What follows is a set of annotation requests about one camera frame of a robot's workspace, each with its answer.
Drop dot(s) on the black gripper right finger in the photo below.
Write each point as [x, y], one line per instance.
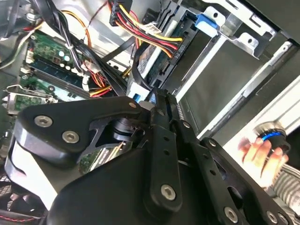
[204, 159]

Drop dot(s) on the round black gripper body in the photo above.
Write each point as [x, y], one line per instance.
[105, 199]

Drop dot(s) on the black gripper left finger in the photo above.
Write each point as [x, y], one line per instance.
[58, 112]

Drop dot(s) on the hard disk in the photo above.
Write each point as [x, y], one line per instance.
[153, 62]

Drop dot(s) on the person's hand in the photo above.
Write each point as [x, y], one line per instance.
[254, 153]

